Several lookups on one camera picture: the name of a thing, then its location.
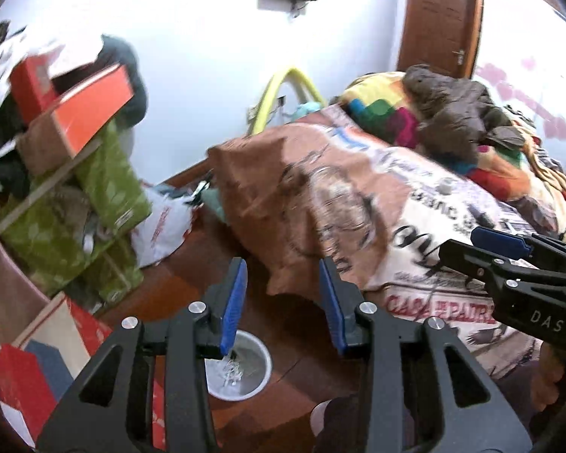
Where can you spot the white cloth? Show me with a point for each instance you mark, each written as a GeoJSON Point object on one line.
{"type": "Point", "coordinates": [0, 80]}

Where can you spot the brown padded jacket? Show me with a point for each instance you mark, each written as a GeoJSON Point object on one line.
{"type": "Point", "coordinates": [453, 113]}

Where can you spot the red box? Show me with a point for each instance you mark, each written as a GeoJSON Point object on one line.
{"type": "Point", "coordinates": [30, 85]}

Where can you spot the clear plastic wrapper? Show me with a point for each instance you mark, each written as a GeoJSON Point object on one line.
{"type": "Point", "coordinates": [231, 370]}

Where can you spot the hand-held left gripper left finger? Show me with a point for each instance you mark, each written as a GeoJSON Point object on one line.
{"type": "Point", "coordinates": [233, 306]}

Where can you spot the pile of dark clothes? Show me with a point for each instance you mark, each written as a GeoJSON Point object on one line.
{"type": "Point", "coordinates": [2, 170]}

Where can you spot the teal cloth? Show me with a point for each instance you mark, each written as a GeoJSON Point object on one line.
{"type": "Point", "coordinates": [306, 109]}

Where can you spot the dark grey cloth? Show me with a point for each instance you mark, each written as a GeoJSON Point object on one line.
{"type": "Point", "coordinates": [127, 66]}

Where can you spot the person's right hand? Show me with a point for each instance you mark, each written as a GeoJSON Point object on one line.
{"type": "Point", "coordinates": [549, 377]}

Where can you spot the white plastic cup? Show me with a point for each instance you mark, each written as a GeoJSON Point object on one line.
{"type": "Point", "coordinates": [257, 363]}

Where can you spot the white plastic bag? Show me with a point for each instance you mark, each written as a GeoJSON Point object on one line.
{"type": "Point", "coordinates": [162, 226]}

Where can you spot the brown wooden door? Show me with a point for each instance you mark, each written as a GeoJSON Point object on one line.
{"type": "Point", "coordinates": [438, 14]}

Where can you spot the dark patterned cloth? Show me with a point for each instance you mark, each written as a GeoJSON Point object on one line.
{"type": "Point", "coordinates": [537, 210]}

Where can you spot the yellow foam tube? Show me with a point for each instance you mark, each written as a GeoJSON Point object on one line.
{"type": "Point", "coordinates": [292, 74]}

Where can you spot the small grey tape roll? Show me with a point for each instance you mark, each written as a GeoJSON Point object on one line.
{"type": "Point", "coordinates": [445, 185]}

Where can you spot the orange cardboard box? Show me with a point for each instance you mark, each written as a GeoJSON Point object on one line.
{"type": "Point", "coordinates": [85, 113]}

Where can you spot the printed brown blanket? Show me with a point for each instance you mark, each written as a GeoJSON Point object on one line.
{"type": "Point", "coordinates": [358, 188]}

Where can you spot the wooden wardrobe with white doors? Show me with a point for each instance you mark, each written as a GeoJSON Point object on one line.
{"type": "Point", "coordinates": [523, 80]}

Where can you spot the green patterned bag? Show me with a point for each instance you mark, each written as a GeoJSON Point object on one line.
{"type": "Point", "coordinates": [108, 174]}

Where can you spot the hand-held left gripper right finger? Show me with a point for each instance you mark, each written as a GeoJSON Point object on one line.
{"type": "Point", "coordinates": [332, 306]}

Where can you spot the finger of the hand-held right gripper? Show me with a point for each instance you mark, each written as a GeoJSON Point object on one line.
{"type": "Point", "coordinates": [471, 259]}
{"type": "Point", "coordinates": [500, 241]}

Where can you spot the multicoloured checked blanket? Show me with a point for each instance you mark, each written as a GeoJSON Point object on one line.
{"type": "Point", "coordinates": [382, 113]}

